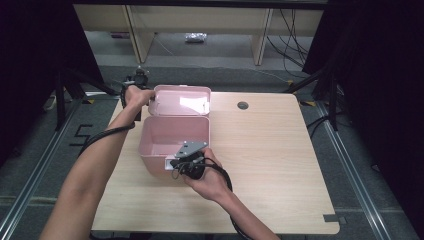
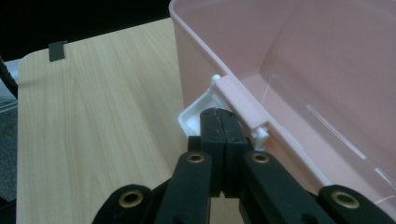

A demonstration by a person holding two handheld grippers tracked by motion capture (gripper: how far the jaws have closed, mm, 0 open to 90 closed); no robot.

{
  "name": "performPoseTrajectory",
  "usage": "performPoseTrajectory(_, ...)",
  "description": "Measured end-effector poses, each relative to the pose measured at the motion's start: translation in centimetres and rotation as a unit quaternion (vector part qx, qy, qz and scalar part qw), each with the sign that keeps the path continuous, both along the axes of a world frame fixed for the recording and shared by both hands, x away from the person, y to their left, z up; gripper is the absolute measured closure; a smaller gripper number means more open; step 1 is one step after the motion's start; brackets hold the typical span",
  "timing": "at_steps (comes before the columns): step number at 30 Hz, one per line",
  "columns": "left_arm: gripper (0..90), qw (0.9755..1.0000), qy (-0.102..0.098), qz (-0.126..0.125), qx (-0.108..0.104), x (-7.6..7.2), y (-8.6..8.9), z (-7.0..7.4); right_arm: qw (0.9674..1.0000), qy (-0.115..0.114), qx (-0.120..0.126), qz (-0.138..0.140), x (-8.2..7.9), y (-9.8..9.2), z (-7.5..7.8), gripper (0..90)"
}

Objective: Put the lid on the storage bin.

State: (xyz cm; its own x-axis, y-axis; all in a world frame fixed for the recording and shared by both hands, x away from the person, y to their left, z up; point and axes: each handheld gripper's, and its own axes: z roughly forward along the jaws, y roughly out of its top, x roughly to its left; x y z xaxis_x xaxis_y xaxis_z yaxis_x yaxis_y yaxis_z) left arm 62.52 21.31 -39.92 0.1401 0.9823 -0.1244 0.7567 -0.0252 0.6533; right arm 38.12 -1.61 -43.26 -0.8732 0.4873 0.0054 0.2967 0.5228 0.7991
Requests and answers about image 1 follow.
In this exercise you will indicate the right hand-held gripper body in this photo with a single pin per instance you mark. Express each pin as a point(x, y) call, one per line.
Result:
point(191, 160)

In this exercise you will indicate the pink storage box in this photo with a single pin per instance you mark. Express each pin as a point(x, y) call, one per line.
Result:
point(166, 133)

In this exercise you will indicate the round grey table grommet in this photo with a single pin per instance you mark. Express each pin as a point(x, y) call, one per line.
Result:
point(242, 105)

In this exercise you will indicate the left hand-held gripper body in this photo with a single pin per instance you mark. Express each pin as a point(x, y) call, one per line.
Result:
point(138, 78)

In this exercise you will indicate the person's right hand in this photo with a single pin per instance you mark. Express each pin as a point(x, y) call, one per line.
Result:
point(211, 185)

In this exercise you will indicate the metal floor rail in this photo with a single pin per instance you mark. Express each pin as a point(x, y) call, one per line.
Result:
point(353, 176)
point(33, 183)

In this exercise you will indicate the small purple item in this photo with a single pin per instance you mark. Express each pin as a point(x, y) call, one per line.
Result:
point(120, 34)

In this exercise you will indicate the silver plastic bag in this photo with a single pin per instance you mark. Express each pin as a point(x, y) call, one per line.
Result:
point(195, 37)

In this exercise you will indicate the grey tape patch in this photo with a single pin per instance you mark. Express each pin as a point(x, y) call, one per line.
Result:
point(330, 218)

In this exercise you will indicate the black metal stand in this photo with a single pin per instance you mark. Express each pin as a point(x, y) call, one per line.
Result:
point(333, 100)
point(60, 100)

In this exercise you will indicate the person's left hand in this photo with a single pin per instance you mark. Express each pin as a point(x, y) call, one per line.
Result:
point(138, 98)

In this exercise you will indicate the dark curtain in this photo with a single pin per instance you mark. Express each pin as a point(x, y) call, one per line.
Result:
point(33, 50)
point(383, 83)

